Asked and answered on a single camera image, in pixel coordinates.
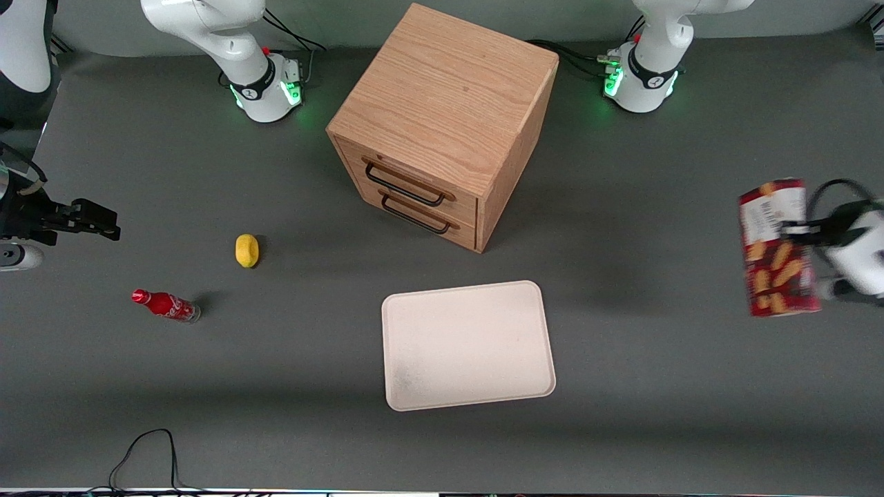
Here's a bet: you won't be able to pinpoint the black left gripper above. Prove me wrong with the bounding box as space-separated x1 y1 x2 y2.
780 199 875 244

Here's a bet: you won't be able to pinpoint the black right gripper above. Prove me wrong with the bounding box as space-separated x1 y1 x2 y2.
0 186 122 246

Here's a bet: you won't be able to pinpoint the red cookie box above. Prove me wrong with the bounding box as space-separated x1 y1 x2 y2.
737 177 823 319

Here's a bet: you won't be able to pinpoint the cream plastic tray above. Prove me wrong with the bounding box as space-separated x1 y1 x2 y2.
381 280 557 413

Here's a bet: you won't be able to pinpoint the red cola bottle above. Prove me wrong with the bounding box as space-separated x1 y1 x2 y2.
131 289 202 324

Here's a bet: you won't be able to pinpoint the yellow toy lemon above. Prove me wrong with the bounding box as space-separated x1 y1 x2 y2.
235 233 261 269

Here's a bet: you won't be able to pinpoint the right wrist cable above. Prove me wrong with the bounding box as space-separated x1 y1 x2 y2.
0 141 48 198

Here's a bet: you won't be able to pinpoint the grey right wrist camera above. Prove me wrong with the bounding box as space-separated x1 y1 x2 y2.
0 244 44 272

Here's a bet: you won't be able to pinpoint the black cable loop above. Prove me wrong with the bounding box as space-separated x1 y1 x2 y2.
83 428 232 496

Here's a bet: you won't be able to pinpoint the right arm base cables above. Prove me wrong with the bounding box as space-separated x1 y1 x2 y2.
261 8 327 89

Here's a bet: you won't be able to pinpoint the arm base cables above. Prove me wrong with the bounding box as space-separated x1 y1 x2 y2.
525 17 647 81
261 8 327 89

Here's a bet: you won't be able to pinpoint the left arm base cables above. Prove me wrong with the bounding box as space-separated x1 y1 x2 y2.
525 17 647 81

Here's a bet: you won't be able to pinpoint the black wire drawer handle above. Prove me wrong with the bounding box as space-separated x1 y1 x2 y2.
363 157 457 208
379 189 461 235

